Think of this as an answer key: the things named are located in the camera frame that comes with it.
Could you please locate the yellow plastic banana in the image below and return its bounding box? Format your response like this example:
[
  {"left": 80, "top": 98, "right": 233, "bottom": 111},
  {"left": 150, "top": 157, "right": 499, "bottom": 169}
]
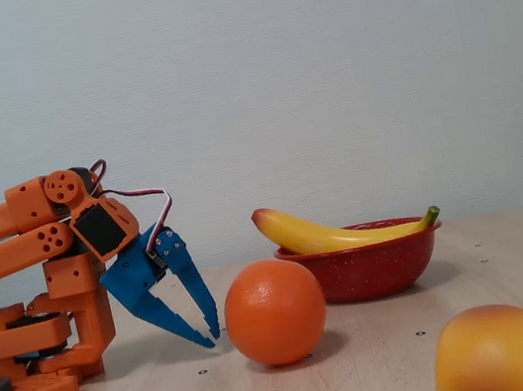
[{"left": 249, "top": 178, "right": 445, "bottom": 265}]

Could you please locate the red speckled enamel bowl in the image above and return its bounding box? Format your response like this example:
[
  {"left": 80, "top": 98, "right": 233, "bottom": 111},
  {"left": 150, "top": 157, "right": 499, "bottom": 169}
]
[{"left": 271, "top": 210, "right": 454, "bottom": 316}]

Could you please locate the white red servo cable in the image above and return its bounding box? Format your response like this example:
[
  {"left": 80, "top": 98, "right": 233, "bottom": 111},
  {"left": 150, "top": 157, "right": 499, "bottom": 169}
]
[{"left": 87, "top": 148, "right": 180, "bottom": 261}]

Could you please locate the orange fruit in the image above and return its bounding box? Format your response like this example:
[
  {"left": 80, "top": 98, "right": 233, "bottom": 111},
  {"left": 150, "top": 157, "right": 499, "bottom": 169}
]
[{"left": 216, "top": 250, "right": 336, "bottom": 374}]

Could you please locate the yellow orange mango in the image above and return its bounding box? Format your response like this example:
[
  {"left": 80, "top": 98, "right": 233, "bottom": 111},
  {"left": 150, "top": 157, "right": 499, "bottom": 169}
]
[{"left": 423, "top": 298, "right": 523, "bottom": 391}]

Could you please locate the blue gripper with motor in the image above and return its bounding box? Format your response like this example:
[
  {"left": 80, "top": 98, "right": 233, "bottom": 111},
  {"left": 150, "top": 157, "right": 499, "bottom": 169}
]
[{"left": 91, "top": 214, "right": 225, "bottom": 365}]

